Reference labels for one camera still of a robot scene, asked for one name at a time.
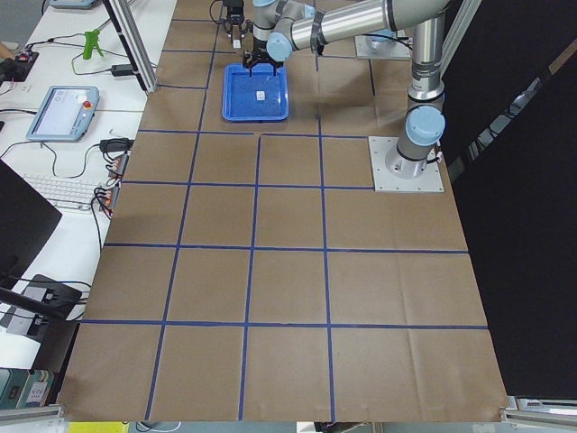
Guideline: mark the black power adapter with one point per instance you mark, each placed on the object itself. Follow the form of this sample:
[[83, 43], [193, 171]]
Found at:
[[121, 70]]

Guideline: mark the white keyboard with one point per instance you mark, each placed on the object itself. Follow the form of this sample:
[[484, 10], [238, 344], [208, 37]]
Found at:
[[62, 193]]

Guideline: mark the black monitor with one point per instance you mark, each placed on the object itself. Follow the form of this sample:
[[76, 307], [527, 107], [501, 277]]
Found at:
[[27, 222]]

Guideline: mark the brown paper table cover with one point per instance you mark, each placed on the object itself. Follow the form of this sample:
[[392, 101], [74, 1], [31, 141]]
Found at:
[[252, 271]]

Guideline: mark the teach pendant tablet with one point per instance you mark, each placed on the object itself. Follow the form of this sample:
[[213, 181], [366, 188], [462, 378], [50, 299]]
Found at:
[[65, 114]]

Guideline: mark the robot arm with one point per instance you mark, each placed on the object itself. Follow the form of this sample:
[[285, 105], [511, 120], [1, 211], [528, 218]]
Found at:
[[425, 122], [279, 28]]

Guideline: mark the aluminium frame post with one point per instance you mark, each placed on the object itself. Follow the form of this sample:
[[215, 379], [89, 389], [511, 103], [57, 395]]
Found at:
[[126, 29]]

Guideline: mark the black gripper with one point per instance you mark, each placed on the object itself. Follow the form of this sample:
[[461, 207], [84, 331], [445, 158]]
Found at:
[[234, 21], [260, 55]]

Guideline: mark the green handled reacher grabber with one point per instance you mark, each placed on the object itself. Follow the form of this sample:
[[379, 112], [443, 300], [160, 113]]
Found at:
[[91, 44]]

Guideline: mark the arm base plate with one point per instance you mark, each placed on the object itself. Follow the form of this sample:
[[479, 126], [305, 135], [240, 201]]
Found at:
[[367, 48], [394, 174]]

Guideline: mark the blue plastic tray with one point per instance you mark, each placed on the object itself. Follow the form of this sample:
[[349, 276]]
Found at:
[[239, 94]]

